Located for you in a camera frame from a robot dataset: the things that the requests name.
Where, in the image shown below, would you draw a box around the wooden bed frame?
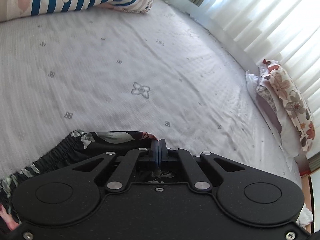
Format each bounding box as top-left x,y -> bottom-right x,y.
299,153 -> 319,233

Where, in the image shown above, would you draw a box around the white crumpled cloth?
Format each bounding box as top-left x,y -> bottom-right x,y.
296,204 -> 313,230

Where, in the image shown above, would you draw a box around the white lavender pillow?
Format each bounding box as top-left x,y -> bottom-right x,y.
246,66 -> 308,170

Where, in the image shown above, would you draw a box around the white bed sheet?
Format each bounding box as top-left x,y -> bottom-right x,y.
1,1 -> 301,184

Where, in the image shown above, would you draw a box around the white sheer curtain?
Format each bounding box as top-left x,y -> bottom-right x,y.
175,0 -> 320,106

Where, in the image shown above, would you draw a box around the black floral pants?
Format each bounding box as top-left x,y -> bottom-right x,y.
0,129 -> 176,231

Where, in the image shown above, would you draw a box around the floral pillow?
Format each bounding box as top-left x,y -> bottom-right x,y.
256,59 -> 316,156

